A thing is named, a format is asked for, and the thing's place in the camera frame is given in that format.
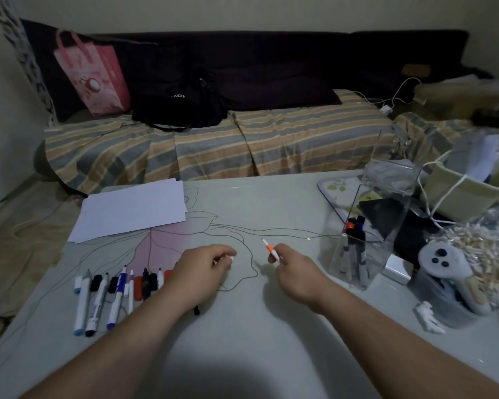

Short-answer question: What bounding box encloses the person's right hand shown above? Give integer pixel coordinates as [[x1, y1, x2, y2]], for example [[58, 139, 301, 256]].
[[268, 244, 338, 314]]

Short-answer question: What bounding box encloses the person's left hand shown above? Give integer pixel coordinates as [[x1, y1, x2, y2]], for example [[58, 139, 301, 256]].
[[163, 244, 238, 306]]

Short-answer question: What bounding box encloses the orange and white pen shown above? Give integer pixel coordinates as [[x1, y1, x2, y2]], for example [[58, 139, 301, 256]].
[[261, 238, 283, 264]]

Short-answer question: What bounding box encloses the person's right forearm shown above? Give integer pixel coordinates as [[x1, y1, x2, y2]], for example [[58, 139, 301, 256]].
[[312, 288, 499, 399]]

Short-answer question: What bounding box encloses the person's left forearm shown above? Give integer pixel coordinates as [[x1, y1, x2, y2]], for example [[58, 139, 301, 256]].
[[20, 284, 202, 399]]

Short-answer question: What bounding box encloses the orange cap marker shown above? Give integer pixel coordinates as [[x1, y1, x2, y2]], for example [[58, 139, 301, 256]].
[[341, 220, 355, 275]]

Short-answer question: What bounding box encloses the black cap marker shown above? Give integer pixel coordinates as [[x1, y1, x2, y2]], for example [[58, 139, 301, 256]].
[[348, 228, 361, 281]]

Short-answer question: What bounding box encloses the blue cap marker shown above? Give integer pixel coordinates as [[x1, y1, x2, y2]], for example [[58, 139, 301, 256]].
[[355, 216, 368, 283]]

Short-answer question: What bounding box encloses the floral tray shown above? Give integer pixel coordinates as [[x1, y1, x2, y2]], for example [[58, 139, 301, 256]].
[[317, 176, 381, 231]]

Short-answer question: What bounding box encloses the stack of white paper sheets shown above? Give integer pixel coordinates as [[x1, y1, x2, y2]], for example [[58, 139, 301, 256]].
[[68, 178, 188, 244]]

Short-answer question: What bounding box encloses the row of marker pens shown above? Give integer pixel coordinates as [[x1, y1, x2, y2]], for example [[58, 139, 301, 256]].
[[73, 265, 173, 338]]

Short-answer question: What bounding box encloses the clear acrylic pen holder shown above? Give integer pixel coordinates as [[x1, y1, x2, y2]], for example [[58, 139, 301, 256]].
[[319, 129, 426, 292]]

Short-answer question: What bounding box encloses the striped sofa cover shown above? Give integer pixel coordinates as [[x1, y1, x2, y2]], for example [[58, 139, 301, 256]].
[[44, 89, 499, 196]]

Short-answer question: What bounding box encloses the small white box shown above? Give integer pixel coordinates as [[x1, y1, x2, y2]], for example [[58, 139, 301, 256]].
[[384, 254, 413, 285]]

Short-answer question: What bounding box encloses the black notebook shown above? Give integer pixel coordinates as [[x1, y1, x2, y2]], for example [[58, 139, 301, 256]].
[[359, 197, 456, 264]]

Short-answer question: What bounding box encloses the small white plastic figure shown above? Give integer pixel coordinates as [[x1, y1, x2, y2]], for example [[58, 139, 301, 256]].
[[414, 301, 447, 335]]

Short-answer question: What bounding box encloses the clear plastic tub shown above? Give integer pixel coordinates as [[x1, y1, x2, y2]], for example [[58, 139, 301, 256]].
[[411, 266, 485, 329]]

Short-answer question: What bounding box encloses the black bag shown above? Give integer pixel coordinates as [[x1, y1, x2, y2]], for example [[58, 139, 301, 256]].
[[131, 70, 228, 133]]

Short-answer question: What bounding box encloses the dark cushion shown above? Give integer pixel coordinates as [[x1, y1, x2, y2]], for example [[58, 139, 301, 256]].
[[215, 64, 343, 112]]

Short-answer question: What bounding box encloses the white game controller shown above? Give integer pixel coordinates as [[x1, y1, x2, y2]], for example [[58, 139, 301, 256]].
[[417, 241, 492, 316]]

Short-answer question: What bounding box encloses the beige storage basket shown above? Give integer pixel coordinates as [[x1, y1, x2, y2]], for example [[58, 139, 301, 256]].
[[422, 151, 499, 223]]

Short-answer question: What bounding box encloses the dark sofa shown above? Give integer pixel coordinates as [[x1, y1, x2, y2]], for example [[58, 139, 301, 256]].
[[20, 18, 470, 121]]

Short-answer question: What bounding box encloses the bag of wooden clothespins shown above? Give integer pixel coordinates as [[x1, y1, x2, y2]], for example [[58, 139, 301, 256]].
[[430, 203, 499, 314]]

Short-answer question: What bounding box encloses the pink tote bag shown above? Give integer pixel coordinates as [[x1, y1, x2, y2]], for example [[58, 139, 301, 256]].
[[53, 30, 132, 118]]

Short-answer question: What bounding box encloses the white paper sheet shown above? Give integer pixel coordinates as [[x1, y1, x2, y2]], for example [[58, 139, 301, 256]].
[[444, 132, 499, 184]]

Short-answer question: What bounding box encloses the brown flat pouch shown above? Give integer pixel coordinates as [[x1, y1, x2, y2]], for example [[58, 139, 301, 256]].
[[401, 64, 432, 78]]

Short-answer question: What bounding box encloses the beige bundle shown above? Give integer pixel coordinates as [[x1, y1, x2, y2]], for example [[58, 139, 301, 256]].
[[413, 75, 499, 121]]

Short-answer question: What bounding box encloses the patterned curtain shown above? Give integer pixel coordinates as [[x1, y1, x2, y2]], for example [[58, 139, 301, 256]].
[[0, 0, 57, 123]]

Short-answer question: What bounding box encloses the white cord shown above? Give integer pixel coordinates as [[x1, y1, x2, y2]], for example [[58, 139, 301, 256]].
[[417, 149, 472, 226]]

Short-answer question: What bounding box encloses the white charger cable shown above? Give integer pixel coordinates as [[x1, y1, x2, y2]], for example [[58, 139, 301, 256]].
[[355, 76, 423, 113]]

